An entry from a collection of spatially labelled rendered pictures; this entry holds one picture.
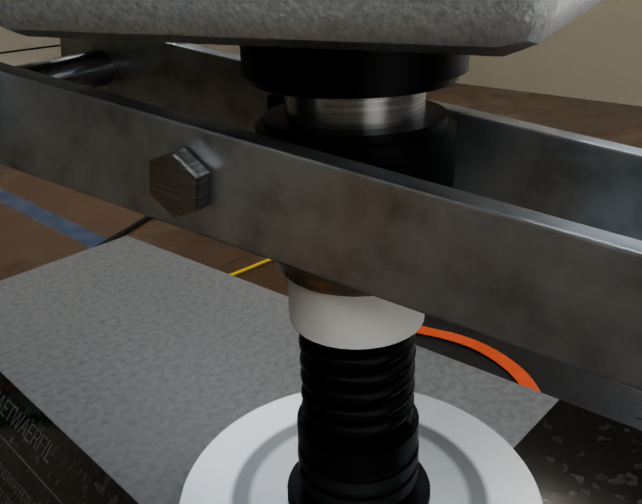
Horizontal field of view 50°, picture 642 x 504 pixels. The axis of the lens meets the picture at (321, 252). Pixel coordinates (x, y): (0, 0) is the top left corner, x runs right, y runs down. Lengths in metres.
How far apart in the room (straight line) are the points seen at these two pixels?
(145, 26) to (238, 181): 0.08
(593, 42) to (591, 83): 0.29
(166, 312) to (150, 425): 0.18
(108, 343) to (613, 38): 5.03
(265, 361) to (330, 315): 0.28
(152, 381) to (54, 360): 0.10
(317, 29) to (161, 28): 0.06
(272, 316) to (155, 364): 0.12
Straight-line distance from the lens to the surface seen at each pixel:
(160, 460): 0.52
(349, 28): 0.19
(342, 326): 0.32
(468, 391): 0.57
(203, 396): 0.57
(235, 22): 0.21
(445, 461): 0.45
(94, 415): 0.57
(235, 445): 0.47
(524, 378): 2.00
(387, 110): 0.29
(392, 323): 0.33
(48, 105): 0.35
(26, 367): 0.65
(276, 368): 0.59
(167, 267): 0.79
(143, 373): 0.61
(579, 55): 5.57
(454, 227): 0.25
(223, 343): 0.63
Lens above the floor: 1.13
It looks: 24 degrees down
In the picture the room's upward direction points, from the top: 2 degrees counter-clockwise
